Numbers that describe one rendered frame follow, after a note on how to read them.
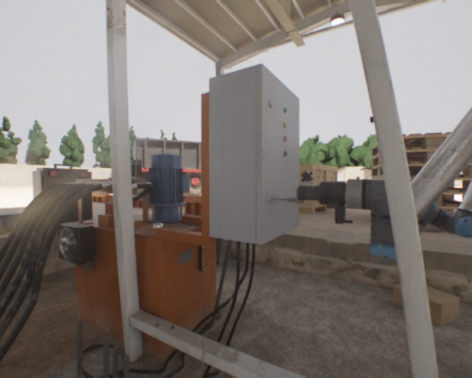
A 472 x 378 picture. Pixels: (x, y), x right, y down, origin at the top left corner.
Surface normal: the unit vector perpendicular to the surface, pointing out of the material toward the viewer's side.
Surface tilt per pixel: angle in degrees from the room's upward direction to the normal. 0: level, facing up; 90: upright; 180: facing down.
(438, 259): 90
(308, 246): 89
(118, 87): 91
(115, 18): 91
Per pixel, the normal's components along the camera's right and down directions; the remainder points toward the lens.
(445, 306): 0.37, 0.03
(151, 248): -0.47, 0.03
